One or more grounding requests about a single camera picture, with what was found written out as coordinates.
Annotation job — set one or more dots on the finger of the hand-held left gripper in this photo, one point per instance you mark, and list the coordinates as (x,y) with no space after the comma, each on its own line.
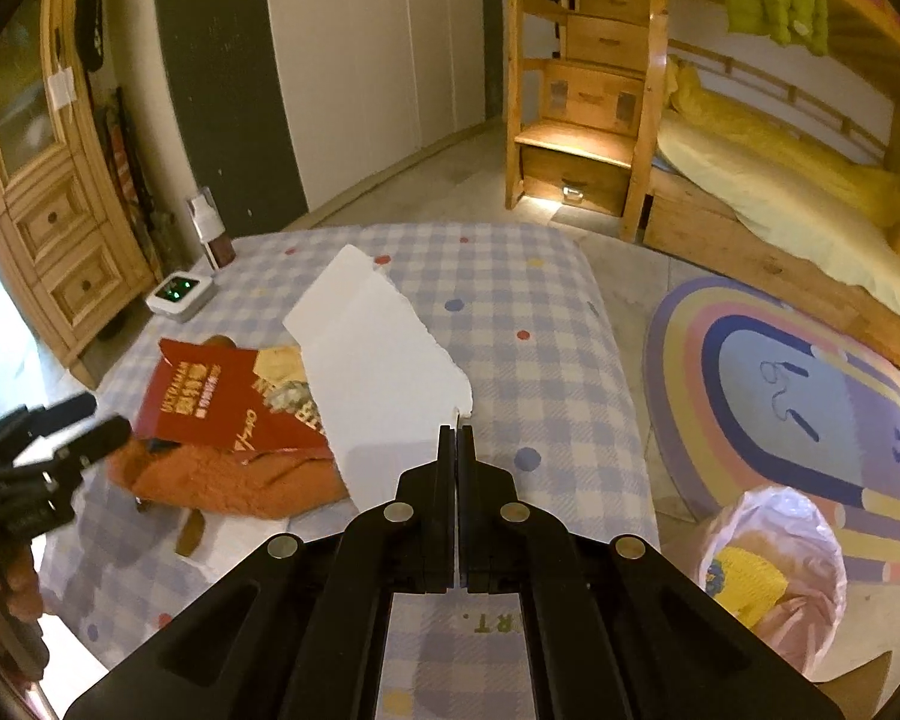
(97,441)
(67,410)

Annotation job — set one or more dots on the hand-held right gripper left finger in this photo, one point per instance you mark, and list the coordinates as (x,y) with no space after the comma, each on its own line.
(444,480)

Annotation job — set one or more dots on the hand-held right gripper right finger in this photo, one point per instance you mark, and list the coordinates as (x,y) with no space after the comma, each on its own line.
(471,480)

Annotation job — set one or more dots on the red packet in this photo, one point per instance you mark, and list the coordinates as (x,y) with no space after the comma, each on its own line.
(210,405)

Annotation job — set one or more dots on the white foam block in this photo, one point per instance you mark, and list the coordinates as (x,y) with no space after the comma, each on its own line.
(375,375)

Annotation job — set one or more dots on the yellow foam net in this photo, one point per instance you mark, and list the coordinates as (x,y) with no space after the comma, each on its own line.
(750,585)

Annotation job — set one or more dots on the trash bin with plastic bag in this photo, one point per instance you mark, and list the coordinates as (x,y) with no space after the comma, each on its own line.
(787,532)

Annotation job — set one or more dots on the person's left hand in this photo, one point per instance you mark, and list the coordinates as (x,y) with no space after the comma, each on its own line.
(19,589)

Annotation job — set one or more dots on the orange cloth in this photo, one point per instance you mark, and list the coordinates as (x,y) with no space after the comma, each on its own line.
(225,484)

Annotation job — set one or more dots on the checkered tablecloth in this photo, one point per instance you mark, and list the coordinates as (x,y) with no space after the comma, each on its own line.
(532,360)

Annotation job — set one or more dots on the white device with green light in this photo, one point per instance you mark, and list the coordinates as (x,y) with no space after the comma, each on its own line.
(180,296)

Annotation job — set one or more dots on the wooden cabinet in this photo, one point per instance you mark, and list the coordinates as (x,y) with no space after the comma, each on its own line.
(52,217)

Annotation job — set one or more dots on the beige snack packet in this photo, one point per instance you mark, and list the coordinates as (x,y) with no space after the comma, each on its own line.
(277,367)

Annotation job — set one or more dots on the dark red spray bottle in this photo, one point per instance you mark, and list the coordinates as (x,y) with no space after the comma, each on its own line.
(214,240)

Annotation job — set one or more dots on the dark patterned boards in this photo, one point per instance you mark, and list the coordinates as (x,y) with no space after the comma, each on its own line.
(127,180)

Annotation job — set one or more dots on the white paper note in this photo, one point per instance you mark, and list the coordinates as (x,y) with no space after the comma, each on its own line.
(61,88)

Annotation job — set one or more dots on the rainbow oval rug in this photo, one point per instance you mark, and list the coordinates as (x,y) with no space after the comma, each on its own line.
(795,405)

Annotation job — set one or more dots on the wooden bunk bed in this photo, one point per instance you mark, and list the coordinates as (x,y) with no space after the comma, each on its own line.
(720,232)

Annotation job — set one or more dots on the wooden staircase with drawers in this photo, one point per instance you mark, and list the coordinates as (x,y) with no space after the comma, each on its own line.
(592,135)

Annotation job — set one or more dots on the pale yellow bed sheet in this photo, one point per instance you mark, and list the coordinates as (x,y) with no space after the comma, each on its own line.
(780,217)

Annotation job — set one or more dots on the white wardrobe with round holes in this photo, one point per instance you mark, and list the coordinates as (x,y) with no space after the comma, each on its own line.
(390,75)

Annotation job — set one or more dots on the brown cardboard box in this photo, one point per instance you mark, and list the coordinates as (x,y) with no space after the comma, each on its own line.
(862,679)

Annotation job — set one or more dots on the yellow blanket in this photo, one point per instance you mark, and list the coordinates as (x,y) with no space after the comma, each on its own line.
(795,157)

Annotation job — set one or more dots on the black wall hanging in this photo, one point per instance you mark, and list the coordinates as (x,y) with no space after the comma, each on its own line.
(90,15)

